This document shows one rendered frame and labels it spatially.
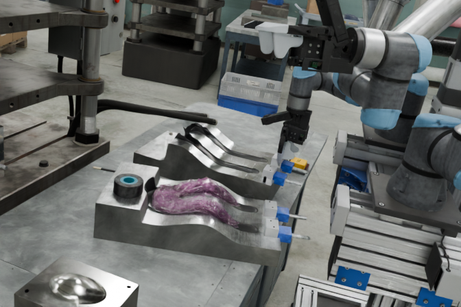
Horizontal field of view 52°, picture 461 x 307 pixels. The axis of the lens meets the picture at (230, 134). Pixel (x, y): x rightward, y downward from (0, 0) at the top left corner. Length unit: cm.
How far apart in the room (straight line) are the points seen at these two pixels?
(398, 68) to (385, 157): 84
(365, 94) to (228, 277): 58
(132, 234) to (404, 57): 81
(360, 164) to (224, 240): 69
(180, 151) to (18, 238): 58
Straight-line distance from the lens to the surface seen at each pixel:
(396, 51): 96
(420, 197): 130
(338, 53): 93
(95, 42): 181
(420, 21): 114
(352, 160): 178
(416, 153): 128
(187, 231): 129
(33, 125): 209
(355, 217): 132
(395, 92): 99
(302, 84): 157
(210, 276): 126
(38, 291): 109
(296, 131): 161
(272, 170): 158
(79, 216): 145
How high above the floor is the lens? 158
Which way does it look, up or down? 21 degrees down
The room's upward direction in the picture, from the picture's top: 10 degrees clockwise
